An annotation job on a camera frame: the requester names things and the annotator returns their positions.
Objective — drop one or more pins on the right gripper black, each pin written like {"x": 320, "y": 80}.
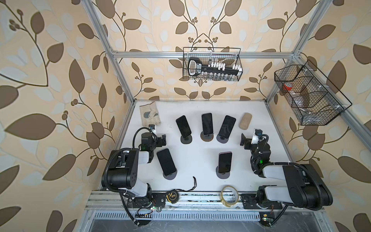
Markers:
{"x": 246, "y": 140}

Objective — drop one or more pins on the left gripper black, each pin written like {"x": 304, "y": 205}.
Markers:
{"x": 159, "y": 139}

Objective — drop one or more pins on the phone with green case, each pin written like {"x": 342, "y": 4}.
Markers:
{"x": 166, "y": 162}

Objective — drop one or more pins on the phone with purple case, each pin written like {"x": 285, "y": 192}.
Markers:
{"x": 224, "y": 162}

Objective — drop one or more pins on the grey phone stand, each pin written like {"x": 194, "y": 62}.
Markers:
{"x": 170, "y": 176}

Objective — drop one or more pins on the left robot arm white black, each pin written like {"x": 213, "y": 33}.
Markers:
{"x": 121, "y": 172}

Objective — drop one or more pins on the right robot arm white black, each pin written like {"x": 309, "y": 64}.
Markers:
{"x": 304, "y": 188}

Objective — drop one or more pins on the dark grey back stand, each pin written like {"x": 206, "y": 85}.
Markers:
{"x": 186, "y": 140}

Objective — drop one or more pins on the back left black phone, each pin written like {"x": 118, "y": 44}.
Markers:
{"x": 183, "y": 126}

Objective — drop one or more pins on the black phone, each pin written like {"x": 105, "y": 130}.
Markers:
{"x": 207, "y": 123}
{"x": 227, "y": 127}
{"x": 183, "y": 126}

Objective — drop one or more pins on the lilac back right stand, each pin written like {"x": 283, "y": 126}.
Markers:
{"x": 221, "y": 139}

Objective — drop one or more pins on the back right black phone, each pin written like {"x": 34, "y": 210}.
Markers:
{"x": 227, "y": 127}

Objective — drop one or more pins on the back middle black phone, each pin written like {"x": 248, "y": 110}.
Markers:
{"x": 207, "y": 123}

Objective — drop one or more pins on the beige work glove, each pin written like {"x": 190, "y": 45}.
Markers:
{"x": 149, "y": 115}

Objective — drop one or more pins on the beige oval sponge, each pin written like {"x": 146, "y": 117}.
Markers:
{"x": 245, "y": 121}

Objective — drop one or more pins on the black yellow tape measure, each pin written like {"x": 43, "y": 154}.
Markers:
{"x": 172, "y": 196}

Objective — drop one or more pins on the clear tape roll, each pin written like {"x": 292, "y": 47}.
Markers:
{"x": 229, "y": 196}

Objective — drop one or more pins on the black tool in basket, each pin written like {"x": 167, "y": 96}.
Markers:
{"x": 212, "y": 69}

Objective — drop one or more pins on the right wire basket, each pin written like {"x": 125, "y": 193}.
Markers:
{"x": 315, "y": 99}

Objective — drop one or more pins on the wire basket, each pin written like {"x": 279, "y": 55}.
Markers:
{"x": 315, "y": 99}
{"x": 227, "y": 55}

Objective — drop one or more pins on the aluminium front rail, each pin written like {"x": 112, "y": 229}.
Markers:
{"x": 188, "y": 201}

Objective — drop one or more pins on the back wire basket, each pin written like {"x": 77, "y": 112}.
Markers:
{"x": 227, "y": 55}

